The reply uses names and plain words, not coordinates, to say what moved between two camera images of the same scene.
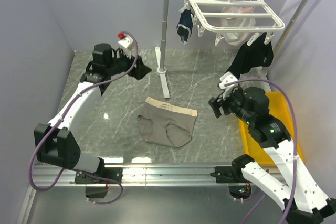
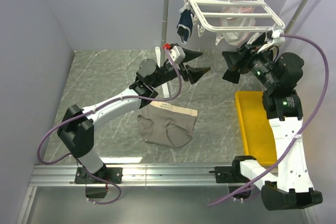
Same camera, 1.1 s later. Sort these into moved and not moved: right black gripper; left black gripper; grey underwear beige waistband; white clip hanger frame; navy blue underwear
Moved: right black gripper; left black gripper
Not moved: grey underwear beige waistband; navy blue underwear; white clip hanger frame
